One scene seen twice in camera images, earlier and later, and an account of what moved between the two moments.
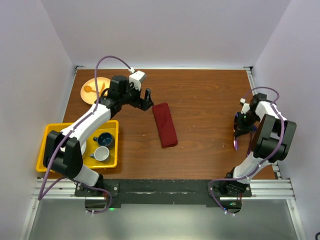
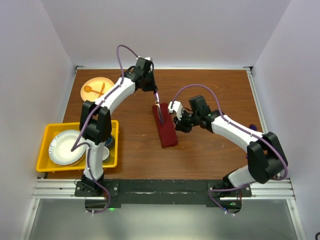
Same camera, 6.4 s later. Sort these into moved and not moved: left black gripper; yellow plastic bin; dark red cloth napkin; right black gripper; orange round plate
Moved: right black gripper; left black gripper
Not moved: dark red cloth napkin; orange round plate; yellow plastic bin
